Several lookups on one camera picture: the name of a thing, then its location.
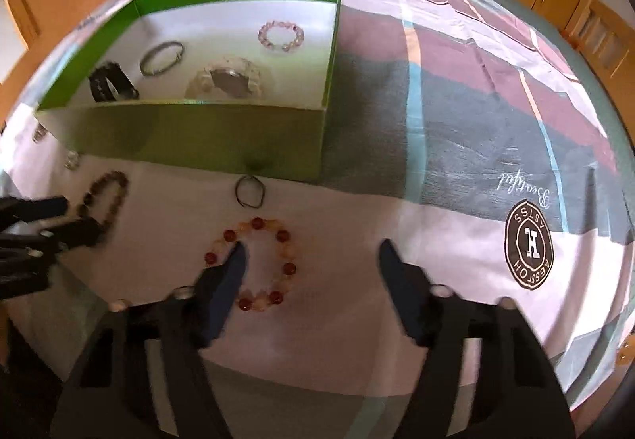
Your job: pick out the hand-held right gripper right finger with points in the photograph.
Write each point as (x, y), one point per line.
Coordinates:
(402, 290)

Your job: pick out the wooden footboard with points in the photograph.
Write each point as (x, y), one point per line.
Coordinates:
(610, 32)

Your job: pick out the black watch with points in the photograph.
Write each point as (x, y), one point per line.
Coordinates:
(99, 84)

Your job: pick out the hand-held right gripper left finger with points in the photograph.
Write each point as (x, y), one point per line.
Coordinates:
(225, 290)

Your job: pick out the green cardboard box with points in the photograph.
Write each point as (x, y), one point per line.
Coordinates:
(198, 136)

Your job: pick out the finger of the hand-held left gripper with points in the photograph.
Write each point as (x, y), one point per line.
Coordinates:
(79, 233)
(34, 208)

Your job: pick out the white watch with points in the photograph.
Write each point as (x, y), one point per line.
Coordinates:
(228, 81)

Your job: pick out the silver bangle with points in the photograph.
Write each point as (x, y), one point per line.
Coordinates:
(144, 64)

